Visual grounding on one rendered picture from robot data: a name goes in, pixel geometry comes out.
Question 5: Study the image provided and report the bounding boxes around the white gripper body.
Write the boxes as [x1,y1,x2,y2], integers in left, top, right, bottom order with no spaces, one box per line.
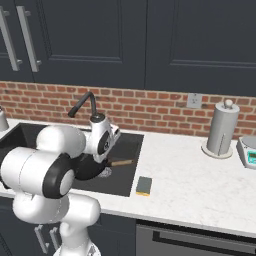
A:
[106,123,122,153]

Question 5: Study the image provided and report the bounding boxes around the black sink basin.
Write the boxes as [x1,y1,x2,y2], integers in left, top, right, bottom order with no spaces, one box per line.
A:
[0,122,145,198]

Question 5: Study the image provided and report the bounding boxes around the grey and yellow sponge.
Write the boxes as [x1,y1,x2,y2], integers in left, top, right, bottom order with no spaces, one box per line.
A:
[135,175,154,197]

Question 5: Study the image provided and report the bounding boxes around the black curved tap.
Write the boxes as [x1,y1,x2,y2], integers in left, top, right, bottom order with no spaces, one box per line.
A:
[67,91,106,123]

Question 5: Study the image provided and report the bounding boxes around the wide dark upper cupboard door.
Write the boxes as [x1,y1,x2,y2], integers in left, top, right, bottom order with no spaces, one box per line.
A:
[144,0,256,98]
[13,0,148,91]

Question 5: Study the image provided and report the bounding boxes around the dark lower cupboard door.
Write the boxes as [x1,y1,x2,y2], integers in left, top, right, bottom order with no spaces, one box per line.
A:
[46,213,137,256]
[0,195,51,256]

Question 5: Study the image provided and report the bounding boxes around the grey paper towel holder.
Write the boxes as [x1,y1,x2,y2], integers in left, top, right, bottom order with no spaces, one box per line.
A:
[200,98,241,160]

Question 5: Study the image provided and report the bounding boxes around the grey jar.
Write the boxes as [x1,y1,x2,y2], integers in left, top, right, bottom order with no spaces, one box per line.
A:
[0,105,11,133]

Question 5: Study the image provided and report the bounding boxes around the narrow dark upper cupboard door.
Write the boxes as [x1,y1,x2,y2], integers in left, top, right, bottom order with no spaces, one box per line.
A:
[0,0,35,84]

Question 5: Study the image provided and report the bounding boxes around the white kitchen scale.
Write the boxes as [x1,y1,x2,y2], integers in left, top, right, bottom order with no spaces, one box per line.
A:
[235,134,256,171]

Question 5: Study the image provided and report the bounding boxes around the dark grey dishwasher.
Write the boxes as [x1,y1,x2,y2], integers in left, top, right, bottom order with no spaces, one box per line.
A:
[135,219,256,256]

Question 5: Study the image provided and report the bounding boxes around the black pan with wooden handle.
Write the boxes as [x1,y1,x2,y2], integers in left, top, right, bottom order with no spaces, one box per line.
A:
[71,153,135,183]

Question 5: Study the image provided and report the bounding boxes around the grey wall socket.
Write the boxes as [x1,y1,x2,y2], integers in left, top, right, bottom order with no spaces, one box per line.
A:
[186,92,203,110]

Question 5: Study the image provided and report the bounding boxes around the grey lower cupboard handle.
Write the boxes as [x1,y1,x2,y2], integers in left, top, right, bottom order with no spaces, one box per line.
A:
[33,224,50,255]
[49,226,62,252]

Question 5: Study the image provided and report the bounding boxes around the grey cupboard handle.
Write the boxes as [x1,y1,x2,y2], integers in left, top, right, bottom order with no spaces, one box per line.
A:
[49,226,62,252]
[33,224,50,255]
[0,5,23,72]
[16,5,43,73]

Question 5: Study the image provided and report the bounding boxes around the grey upper cupboard handle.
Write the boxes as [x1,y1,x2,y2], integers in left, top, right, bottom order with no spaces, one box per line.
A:
[16,5,43,73]
[0,5,23,72]

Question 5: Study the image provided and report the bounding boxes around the black dishwasher handle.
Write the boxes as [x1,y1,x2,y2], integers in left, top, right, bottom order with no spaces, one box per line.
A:
[152,229,256,250]

